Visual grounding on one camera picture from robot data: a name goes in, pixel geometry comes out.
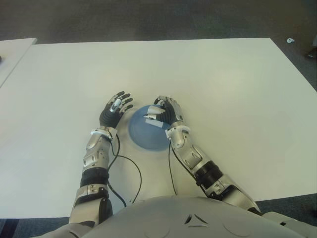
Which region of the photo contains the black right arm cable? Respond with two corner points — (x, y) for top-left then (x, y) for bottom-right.
(168, 145), (178, 196)

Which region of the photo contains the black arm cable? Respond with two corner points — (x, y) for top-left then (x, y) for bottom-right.
(168, 145), (178, 196)
(106, 135), (142, 208)

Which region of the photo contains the blue round plate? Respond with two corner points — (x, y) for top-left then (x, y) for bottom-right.
(127, 104), (171, 151)

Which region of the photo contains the white side table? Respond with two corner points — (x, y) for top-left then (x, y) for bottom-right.
(0, 37), (38, 89)

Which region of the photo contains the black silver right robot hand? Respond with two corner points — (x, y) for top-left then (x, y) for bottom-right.
(143, 95), (184, 124)

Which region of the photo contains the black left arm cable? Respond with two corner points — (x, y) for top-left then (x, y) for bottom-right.
(106, 135), (142, 208)

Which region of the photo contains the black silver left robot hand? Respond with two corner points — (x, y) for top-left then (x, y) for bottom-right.
(99, 90), (134, 129)

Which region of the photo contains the grey robot torso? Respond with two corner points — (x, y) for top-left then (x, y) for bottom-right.
(37, 195), (317, 238)

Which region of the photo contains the white charger block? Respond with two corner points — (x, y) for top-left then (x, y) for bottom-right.
(145, 105), (165, 128)

